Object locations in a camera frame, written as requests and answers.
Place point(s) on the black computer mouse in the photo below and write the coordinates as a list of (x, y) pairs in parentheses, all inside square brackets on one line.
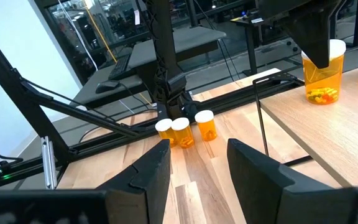
[(107, 86)]

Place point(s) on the silver metal bracket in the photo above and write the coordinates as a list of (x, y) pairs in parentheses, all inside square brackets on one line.
[(49, 165)]

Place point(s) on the black keyboard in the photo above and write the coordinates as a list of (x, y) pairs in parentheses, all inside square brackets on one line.
[(120, 67)]

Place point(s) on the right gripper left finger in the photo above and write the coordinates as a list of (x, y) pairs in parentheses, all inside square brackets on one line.
[(148, 186)]

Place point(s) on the orange bottle multicoloured pills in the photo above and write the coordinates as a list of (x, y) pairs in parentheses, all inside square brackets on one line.
[(322, 84)]

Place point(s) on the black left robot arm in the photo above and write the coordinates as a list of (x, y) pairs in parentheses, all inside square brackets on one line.
[(166, 46)]

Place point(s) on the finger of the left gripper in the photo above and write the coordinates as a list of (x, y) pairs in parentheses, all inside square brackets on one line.
[(315, 40)]

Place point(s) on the black workbench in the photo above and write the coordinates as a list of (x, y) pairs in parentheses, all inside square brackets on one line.
[(251, 46)]

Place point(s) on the grey side desk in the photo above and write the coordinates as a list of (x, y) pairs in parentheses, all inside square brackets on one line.
[(191, 40)]

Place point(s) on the black aluminium table frame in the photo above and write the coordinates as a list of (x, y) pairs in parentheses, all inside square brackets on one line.
[(19, 93)]

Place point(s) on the orange pill bottle white lid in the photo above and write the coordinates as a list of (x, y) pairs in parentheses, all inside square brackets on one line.
[(164, 126), (207, 127), (182, 133)]

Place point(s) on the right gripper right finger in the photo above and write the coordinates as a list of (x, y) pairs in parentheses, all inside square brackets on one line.
[(253, 186)]

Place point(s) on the wooden shelf black metal frame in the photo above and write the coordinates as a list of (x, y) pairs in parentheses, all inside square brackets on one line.
[(337, 130)]

